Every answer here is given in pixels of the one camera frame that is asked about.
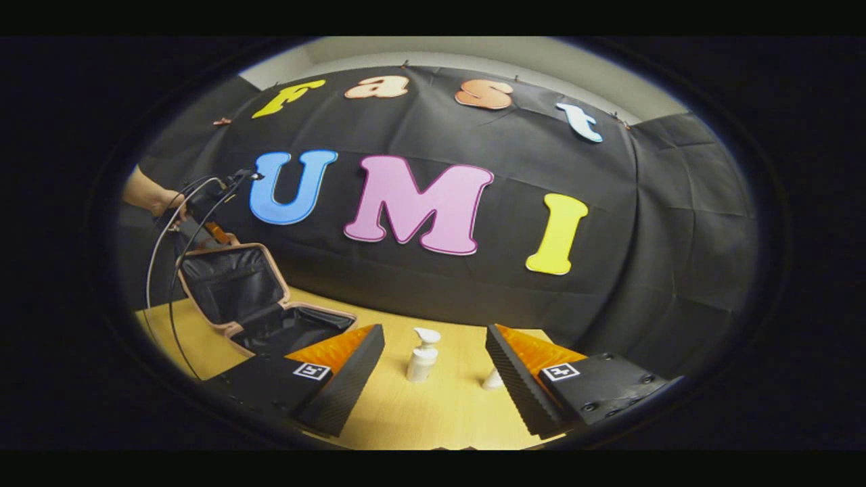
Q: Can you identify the black backdrop cloth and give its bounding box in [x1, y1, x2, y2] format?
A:
[118, 64, 762, 379]

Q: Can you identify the pink suitcase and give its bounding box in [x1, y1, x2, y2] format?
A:
[176, 233, 358, 358]

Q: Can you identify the white pump bottle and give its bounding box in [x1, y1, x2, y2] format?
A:
[406, 327, 442, 384]

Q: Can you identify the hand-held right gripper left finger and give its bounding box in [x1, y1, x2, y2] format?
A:
[203, 323, 385, 438]

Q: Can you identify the grey cable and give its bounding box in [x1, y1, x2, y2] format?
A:
[145, 177, 227, 313]

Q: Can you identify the black cable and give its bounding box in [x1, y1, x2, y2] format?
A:
[166, 172, 252, 379]

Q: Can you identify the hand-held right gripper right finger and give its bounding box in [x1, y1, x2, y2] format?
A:
[484, 324, 677, 440]

